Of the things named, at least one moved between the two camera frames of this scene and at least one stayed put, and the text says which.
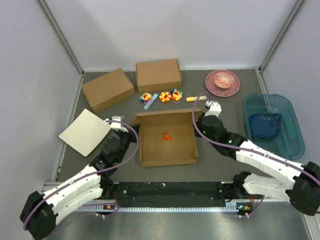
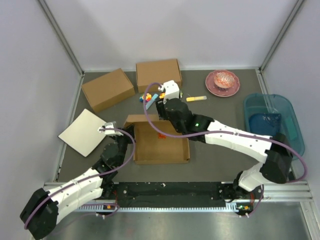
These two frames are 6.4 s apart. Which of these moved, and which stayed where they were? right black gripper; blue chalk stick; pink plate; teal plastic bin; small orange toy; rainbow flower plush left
Moved: right black gripper; small orange toy
Stayed: pink plate; rainbow flower plush left; teal plastic bin; blue chalk stick
